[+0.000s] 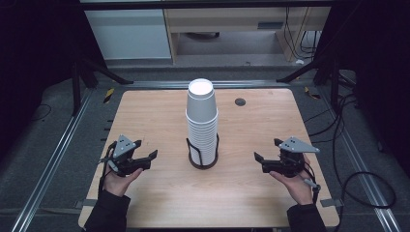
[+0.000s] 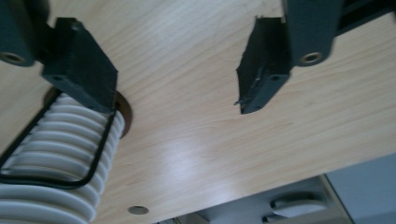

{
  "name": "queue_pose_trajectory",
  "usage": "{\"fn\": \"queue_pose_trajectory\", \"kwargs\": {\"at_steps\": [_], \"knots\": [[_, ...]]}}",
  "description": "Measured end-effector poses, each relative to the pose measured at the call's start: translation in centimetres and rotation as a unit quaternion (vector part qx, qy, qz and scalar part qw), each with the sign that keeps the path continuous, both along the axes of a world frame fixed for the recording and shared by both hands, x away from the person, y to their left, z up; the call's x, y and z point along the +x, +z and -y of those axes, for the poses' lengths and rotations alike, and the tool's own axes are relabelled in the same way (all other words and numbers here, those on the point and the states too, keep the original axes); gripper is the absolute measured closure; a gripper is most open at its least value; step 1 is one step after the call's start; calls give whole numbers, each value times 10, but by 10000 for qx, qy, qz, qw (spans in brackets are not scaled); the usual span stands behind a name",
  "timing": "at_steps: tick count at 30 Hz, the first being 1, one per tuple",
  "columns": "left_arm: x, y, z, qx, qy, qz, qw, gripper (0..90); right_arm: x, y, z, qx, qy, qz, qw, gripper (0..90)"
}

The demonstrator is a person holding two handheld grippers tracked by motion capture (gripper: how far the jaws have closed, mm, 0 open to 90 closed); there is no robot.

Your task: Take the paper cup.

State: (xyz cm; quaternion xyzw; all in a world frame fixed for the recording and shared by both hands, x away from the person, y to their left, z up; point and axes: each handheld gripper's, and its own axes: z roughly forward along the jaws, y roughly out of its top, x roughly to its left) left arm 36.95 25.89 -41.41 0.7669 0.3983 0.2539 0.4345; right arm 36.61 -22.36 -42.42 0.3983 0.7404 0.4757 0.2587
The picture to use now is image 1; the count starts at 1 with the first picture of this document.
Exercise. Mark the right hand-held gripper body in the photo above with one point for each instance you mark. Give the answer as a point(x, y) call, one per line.
point(295, 145)

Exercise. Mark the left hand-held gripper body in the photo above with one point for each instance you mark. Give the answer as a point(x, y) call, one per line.
point(124, 146)

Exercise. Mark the stack of white paper cups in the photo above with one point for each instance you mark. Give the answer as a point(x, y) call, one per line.
point(202, 109)

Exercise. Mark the person's left hand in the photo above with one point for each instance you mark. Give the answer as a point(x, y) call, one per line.
point(117, 185)

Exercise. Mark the person's right hand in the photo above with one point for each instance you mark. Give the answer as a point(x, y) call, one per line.
point(298, 188)

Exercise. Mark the yellow black tape strip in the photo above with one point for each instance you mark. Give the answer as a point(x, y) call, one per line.
point(312, 94)
point(109, 95)

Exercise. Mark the dark round table grommet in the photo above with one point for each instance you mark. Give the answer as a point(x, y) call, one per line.
point(240, 102)

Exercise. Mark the grey tape piece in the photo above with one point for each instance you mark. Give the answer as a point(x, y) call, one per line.
point(330, 202)
point(86, 203)

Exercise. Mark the black metal stand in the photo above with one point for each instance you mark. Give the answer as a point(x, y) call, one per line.
point(76, 87)
point(333, 80)

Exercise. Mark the white cabinet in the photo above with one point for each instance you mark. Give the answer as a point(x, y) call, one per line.
point(129, 35)

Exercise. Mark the wooden desk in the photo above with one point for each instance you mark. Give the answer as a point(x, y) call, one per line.
point(225, 19)

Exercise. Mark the metal floor rail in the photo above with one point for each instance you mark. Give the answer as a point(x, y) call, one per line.
point(357, 161)
point(154, 84)
point(48, 170)

